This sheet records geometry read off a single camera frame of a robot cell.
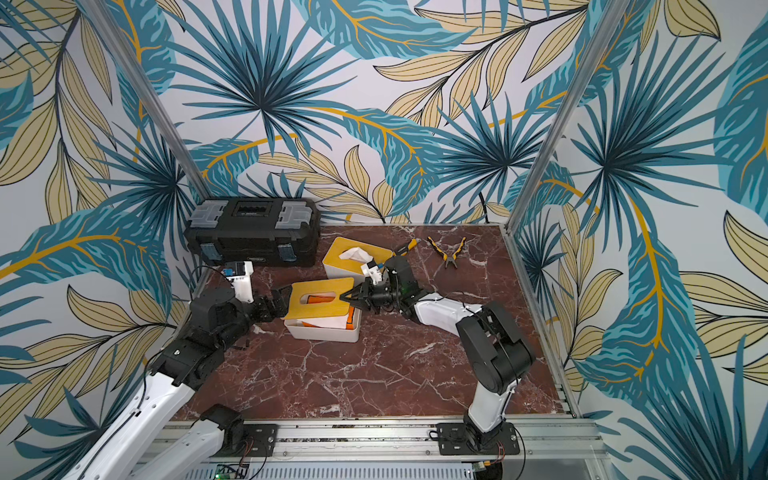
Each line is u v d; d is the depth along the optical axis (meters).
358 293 0.78
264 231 0.95
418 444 0.73
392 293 0.75
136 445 0.42
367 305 0.78
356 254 0.94
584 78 0.79
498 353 0.48
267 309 0.64
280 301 0.65
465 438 0.65
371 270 0.84
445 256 1.10
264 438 0.73
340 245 1.02
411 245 1.13
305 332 0.88
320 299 0.90
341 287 0.85
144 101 0.82
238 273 0.61
